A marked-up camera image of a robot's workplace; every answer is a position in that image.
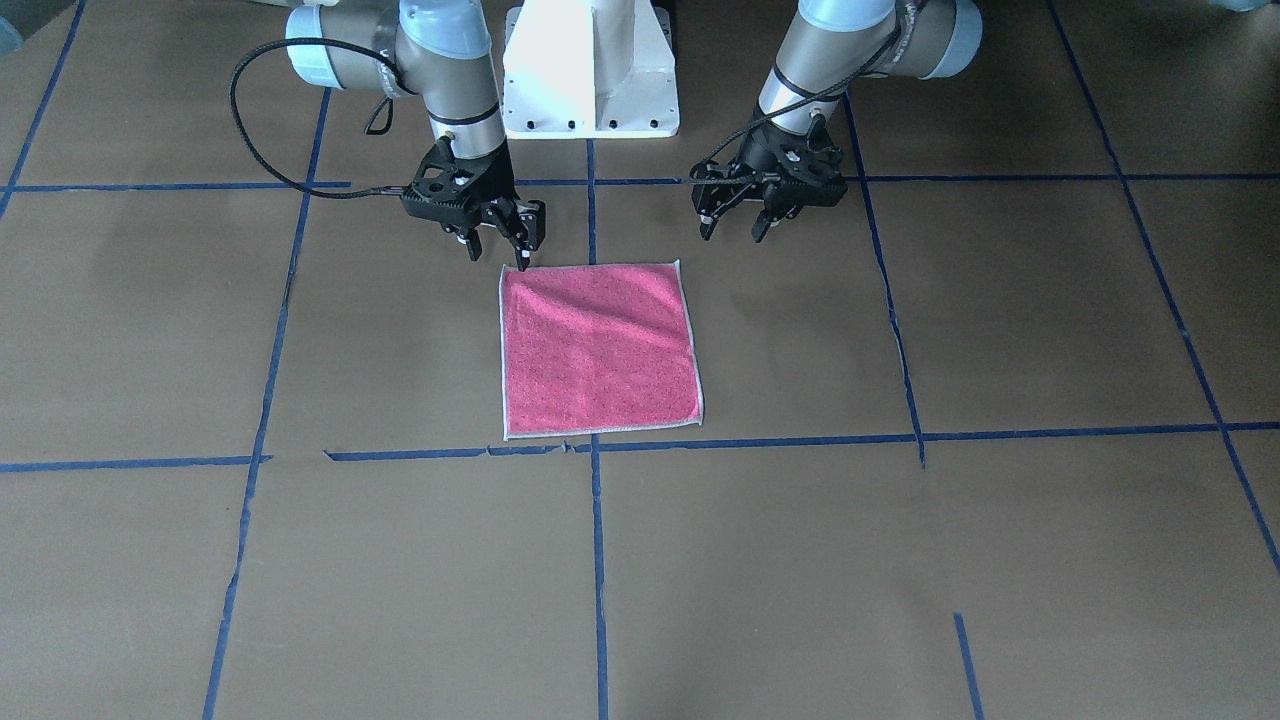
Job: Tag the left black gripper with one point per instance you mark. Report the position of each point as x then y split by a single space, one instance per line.
757 155

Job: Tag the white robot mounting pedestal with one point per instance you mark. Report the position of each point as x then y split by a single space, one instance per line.
589 69

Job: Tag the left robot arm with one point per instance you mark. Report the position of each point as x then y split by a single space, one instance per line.
829 44

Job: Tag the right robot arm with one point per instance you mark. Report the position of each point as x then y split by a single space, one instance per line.
441 52

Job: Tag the pink towel white edge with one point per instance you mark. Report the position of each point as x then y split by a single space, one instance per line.
596 349

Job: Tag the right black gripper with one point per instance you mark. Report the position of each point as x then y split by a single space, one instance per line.
497 181

